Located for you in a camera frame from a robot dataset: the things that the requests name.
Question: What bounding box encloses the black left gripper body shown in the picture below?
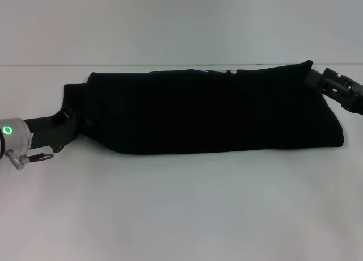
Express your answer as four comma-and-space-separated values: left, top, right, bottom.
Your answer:
22, 105, 79, 153

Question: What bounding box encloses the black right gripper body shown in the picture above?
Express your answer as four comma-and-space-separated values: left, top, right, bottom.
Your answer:
322, 68, 363, 116

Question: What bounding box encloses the black t-shirt with white print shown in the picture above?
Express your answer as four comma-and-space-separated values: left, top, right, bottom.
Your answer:
62, 60, 345, 157

